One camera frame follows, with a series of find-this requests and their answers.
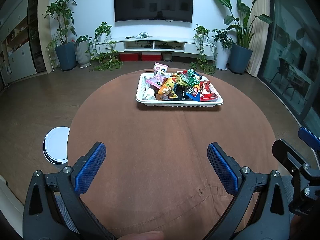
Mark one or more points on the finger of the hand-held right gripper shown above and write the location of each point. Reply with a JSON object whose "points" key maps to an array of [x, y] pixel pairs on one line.
{"points": [[310, 137], [282, 150]]}

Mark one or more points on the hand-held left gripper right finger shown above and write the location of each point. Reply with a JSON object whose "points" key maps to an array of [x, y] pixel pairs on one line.
{"points": [[222, 170]]}

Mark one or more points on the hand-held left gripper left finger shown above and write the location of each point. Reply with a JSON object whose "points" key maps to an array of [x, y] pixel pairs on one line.
{"points": [[90, 170]]}

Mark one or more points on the blue roll cake bag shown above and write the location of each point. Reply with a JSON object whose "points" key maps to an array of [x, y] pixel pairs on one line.
{"points": [[193, 96]]}

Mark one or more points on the white plastic tray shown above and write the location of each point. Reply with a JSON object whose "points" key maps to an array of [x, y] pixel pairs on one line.
{"points": [[175, 104]]}

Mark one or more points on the green snack packet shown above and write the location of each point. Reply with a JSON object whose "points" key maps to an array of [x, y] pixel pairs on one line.
{"points": [[192, 77]]}

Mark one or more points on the orange yellow snack packet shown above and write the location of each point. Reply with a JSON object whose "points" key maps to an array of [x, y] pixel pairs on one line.
{"points": [[166, 90]]}

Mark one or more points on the pink cartoon candy packet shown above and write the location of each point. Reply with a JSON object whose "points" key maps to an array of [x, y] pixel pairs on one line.
{"points": [[157, 77]]}

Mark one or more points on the person's left hand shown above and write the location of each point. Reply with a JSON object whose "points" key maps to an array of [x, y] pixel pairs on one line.
{"points": [[142, 236]]}

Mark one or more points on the white round bin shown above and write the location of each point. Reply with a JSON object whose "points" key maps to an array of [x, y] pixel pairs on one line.
{"points": [[56, 145]]}

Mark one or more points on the glass sliding door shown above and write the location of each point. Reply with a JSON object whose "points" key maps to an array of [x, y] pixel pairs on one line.
{"points": [[290, 55]]}

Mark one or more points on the large-leaf plant in blue pot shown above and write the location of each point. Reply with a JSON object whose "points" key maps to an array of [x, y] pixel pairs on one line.
{"points": [[240, 60]]}

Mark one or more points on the beige curtain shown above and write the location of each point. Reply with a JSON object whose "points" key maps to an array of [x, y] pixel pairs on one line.
{"points": [[257, 45]]}

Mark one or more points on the bushy plant in white pot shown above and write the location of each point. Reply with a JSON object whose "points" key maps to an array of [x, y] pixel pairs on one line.
{"points": [[222, 57]]}

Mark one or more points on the tall plant in blue pot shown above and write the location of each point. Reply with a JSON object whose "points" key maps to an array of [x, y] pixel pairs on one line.
{"points": [[65, 57]]}

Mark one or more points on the plant in white ribbed pot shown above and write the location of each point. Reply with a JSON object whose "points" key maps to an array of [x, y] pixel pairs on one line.
{"points": [[83, 55]]}

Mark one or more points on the small grey pot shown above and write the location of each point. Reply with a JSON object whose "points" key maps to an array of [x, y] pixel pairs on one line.
{"points": [[167, 56]]}

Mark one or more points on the white television cabinet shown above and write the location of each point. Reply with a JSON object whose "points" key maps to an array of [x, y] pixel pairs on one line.
{"points": [[190, 47]]}

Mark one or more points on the trailing plant on cabinet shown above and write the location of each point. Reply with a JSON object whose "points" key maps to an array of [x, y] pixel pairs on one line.
{"points": [[200, 30]]}

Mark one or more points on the trailing pothos plant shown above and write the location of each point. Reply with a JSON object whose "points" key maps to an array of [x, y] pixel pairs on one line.
{"points": [[102, 28]]}

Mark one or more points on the white wall cupboard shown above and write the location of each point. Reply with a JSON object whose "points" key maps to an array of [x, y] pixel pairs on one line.
{"points": [[22, 55]]}

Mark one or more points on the wall-mounted black television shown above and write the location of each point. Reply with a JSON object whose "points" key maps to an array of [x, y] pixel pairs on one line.
{"points": [[153, 2]]}

